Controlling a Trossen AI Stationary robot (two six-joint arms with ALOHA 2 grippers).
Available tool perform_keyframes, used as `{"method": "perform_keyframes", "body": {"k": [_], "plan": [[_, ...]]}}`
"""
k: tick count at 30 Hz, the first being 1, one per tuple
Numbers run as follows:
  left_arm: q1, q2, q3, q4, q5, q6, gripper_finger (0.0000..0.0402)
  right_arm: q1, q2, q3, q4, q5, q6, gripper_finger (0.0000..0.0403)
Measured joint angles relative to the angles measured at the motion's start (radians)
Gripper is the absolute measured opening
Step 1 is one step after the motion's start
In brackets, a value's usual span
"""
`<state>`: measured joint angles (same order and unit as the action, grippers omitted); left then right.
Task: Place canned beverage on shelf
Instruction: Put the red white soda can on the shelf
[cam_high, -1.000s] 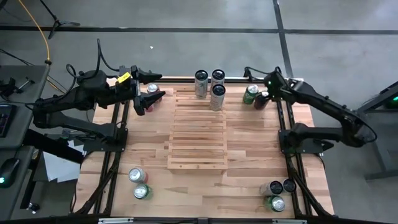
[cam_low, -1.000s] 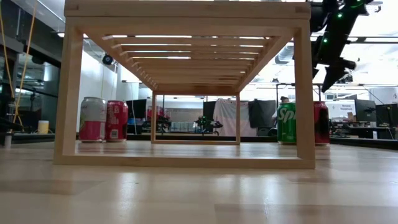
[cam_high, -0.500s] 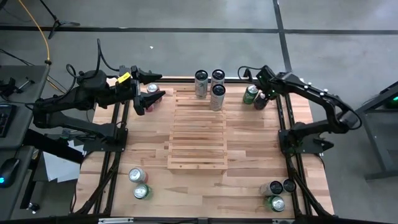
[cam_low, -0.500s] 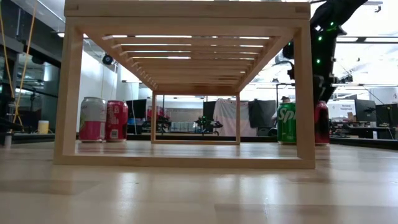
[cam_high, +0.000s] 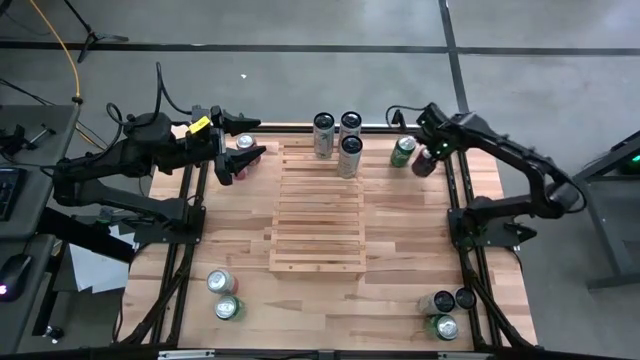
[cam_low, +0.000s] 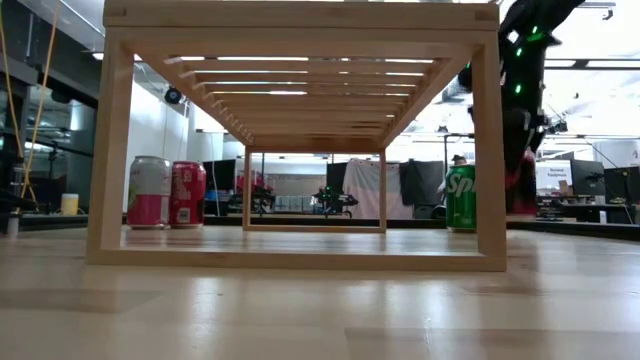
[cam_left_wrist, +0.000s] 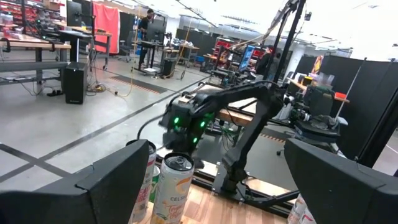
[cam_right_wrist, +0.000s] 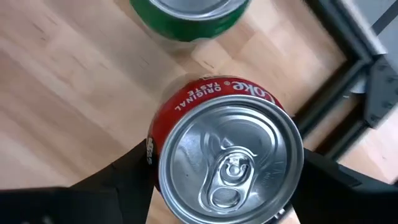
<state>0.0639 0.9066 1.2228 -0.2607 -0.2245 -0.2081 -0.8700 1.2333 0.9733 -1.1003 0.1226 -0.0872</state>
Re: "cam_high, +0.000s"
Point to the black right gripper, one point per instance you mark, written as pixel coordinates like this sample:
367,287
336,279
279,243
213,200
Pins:
442,135

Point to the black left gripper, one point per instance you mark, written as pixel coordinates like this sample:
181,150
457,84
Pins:
207,145

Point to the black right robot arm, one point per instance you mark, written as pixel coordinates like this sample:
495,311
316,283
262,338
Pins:
515,155

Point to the dark red soda can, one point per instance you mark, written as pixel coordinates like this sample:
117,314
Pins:
424,165

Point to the black clamp tool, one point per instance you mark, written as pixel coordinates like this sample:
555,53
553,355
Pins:
15,140

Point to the white paper sheets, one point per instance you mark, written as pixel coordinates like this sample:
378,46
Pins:
97,270

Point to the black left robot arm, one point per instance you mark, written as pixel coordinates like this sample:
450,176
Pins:
130,152

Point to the wooden slatted shelf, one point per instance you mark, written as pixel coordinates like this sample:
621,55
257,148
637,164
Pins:
320,225

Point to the black computer mouse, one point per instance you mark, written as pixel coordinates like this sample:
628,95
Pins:
14,275

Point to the grey side desk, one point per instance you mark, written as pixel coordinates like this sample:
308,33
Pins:
40,165

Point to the black support beam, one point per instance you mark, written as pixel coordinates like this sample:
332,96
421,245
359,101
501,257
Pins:
85,235

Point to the yellow tag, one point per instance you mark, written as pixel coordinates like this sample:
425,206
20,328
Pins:
199,125

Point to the dark metal stand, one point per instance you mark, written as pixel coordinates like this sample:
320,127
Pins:
600,220

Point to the black round knob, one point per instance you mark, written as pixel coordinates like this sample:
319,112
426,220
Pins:
52,332

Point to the red cola can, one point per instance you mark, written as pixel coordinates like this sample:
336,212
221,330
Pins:
245,143

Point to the green soda can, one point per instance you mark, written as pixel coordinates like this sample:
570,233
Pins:
442,327
402,151
228,307

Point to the black keyboard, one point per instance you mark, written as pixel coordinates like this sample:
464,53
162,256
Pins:
9,192

